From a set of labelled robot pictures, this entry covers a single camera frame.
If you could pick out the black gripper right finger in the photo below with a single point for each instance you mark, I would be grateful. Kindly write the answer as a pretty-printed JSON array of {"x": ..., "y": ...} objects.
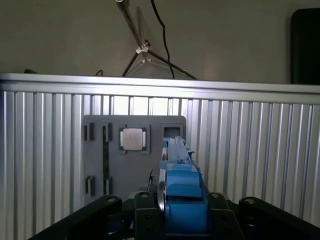
[{"x": 222, "y": 220}]

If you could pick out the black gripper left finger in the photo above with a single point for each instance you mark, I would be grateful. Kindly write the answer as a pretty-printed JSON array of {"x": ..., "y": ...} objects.
[{"x": 147, "y": 217}]

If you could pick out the hard disk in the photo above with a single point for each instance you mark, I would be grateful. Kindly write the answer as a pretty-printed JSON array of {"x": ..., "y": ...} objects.
[{"x": 183, "y": 180}]

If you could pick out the grey parts rack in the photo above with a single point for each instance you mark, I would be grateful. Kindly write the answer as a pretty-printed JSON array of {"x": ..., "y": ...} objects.
[{"x": 130, "y": 170}]

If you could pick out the silver CPU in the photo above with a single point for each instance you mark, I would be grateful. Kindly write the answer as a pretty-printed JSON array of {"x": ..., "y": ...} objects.
[{"x": 132, "y": 138}]

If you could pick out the metal tripod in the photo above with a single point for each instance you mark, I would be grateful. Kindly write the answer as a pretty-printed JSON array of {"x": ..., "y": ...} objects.
[{"x": 143, "y": 48}]

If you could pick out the black flat panel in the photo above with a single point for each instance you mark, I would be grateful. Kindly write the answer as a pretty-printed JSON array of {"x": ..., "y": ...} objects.
[{"x": 306, "y": 47}]

